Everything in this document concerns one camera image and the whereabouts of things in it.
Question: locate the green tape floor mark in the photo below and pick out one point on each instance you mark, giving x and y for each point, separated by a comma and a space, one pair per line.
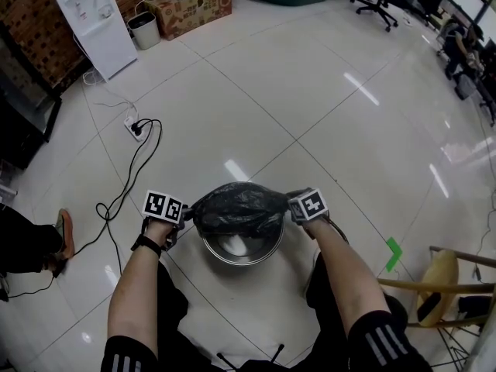
394, 254

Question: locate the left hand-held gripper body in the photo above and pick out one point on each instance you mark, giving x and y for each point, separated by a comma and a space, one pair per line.
162, 205

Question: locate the black wristband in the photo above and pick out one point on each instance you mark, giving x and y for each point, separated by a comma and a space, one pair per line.
147, 243

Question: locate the black trash bag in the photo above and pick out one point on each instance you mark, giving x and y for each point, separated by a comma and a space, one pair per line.
237, 207

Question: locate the brown cardboard box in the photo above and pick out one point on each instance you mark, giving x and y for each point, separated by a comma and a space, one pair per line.
190, 10

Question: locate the wooden chair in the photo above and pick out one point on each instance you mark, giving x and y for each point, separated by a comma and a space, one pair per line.
445, 285

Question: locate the black cabinet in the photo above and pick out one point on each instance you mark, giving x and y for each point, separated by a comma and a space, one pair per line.
23, 114

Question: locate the person's left forearm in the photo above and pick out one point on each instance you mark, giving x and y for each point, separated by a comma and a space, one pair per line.
136, 281

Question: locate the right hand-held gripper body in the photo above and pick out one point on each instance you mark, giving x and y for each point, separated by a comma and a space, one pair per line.
309, 204

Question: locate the person's right forearm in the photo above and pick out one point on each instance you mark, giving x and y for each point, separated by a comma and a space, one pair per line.
343, 271

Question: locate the white power strip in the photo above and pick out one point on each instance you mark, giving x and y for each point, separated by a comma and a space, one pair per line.
133, 127

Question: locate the white water dispenser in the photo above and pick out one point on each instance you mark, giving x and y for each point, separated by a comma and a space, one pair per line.
97, 27

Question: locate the metal wastebasket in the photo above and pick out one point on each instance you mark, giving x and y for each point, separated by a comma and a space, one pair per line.
242, 246

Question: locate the small white trash bin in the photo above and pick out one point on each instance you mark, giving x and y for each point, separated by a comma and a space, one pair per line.
144, 30

